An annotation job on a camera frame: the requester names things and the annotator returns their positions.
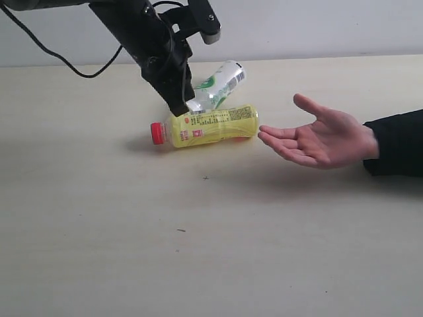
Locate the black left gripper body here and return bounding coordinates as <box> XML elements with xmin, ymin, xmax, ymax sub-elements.
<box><xmin>130</xmin><ymin>19</ymin><xmax>194</xmax><ymax>99</ymax></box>

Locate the yellow bottle red cap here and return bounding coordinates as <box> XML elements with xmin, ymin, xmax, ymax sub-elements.
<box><xmin>151</xmin><ymin>104</ymin><xmax>258</xmax><ymax>149</ymax></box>

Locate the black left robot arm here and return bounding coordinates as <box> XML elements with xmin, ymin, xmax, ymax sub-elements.
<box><xmin>86</xmin><ymin>1</ymin><xmax>200</xmax><ymax>116</ymax></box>

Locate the white green label bottle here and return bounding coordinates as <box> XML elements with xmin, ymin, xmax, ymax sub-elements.
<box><xmin>186</xmin><ymin>60</ymin><xmax>247</xmax><ymax>112</ymax></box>

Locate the person's open hand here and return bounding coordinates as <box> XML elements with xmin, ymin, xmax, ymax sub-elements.
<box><xmin>258</xmin><ymin>94</ymin><xmax>379</xmax><ymax>170</ymax></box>

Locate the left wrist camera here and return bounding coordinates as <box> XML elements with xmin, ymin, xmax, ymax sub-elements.
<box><xmin>159</xmin><ymin>0</ymin><xmax>221</xmax><ymax>45</ymax></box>

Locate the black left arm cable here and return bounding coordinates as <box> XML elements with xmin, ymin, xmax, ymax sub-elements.
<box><xmin>0</xmin><ymin>0</ymin><xmax>191</xmax><ymax>106</ymax></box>

